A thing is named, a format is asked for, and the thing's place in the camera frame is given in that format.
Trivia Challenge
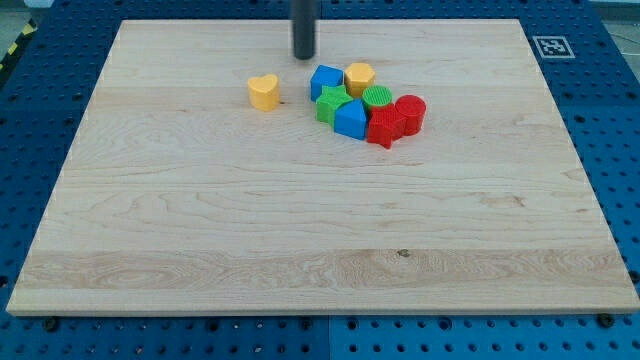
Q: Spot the red star block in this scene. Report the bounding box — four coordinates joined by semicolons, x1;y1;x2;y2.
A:
366;104;406;149

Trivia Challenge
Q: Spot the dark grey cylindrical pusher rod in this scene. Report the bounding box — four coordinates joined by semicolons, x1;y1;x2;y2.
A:
291;0;318;60

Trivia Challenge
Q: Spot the yellow hexagon block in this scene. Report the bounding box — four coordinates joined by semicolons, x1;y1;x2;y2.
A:
344;62;376;98

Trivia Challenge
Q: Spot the blue rounded triangle block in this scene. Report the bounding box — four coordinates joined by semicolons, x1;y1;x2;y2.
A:
333;99;368;140

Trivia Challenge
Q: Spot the blue cube block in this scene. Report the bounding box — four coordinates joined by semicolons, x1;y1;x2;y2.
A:
310;65;344;102

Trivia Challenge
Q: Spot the light wooden board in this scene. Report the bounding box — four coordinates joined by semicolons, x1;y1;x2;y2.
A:
7;19;639;316

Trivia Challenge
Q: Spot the white fiducial marker tag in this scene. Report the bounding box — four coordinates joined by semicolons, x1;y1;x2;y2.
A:
532;36;575;59

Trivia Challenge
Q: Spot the green star block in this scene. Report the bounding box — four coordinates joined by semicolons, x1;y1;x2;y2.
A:
316;85;353;128

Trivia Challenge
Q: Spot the yellow black hazard tape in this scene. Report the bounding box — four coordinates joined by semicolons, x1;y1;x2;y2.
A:
1;19;38;75

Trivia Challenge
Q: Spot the red cylinder block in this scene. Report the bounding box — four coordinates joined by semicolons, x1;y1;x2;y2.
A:
395;94;427;136

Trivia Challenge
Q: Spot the green ribbed cylinder block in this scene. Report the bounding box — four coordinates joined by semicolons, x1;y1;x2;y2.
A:
361;85;393;111

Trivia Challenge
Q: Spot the yellow heart block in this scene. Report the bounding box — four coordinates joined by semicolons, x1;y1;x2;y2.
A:
247;74;280;112

